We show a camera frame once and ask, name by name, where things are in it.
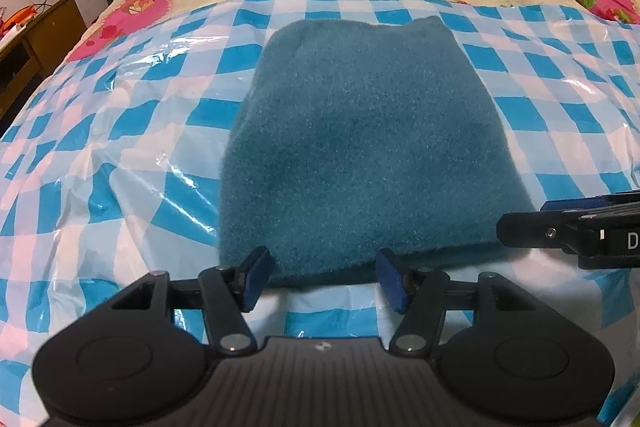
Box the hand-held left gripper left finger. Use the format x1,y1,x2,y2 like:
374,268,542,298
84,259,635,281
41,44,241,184
111,246,275,356

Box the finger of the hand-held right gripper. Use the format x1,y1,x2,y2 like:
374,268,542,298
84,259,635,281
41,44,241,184
541,199,606,214
496,212,567,252

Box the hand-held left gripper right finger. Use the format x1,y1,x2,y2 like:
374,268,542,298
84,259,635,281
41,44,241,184
375,248,533,356

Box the teal knit sweater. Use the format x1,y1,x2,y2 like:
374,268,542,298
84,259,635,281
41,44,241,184
217,18,538,290

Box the blue checkered plastic sheet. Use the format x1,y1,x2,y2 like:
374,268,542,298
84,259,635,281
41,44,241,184
0,0,640,427

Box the wooden desk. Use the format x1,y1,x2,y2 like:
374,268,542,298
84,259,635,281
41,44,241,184
0,0,88,118

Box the orange item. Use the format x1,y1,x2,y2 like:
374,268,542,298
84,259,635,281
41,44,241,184
0,4,38,32

